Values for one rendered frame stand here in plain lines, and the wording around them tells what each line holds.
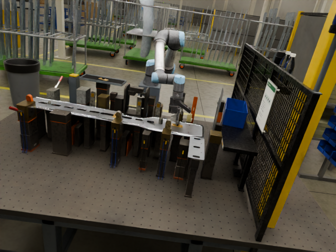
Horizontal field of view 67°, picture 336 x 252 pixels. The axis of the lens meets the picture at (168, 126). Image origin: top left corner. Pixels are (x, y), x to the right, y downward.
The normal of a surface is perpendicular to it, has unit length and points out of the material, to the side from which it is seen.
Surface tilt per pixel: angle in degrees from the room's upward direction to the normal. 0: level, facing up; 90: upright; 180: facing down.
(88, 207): 0
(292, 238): 0
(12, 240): 0
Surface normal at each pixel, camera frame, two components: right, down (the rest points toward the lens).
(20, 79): 0.28, 0.48
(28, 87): 0.66, 0.44
